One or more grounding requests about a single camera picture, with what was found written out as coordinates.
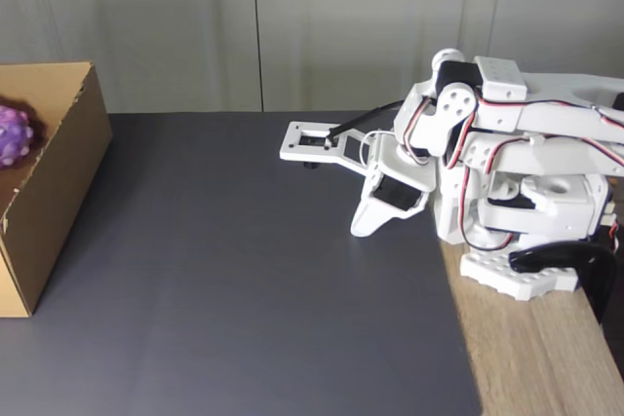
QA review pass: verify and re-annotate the black camera cable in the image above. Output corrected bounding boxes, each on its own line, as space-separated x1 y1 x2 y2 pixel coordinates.
325 101 406 142

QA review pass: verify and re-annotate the dark grey table mat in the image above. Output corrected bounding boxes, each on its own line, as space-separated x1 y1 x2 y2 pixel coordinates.
0 111 484 416

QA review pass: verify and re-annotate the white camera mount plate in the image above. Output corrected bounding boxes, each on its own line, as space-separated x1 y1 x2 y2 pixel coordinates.
279 121 379 176

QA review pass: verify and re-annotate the black table clamp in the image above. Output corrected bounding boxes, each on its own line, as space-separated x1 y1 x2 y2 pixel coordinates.
508 240 619 327

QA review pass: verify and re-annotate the thin white wire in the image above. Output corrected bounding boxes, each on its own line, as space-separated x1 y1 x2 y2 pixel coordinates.
359 131 389 167

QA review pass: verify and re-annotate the brown cardboard box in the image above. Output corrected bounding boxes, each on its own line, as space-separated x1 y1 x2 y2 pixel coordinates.
0 60 113 320

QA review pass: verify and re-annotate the purple pink bumpy ball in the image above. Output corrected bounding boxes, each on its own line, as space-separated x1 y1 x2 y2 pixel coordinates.
0 104 34 170

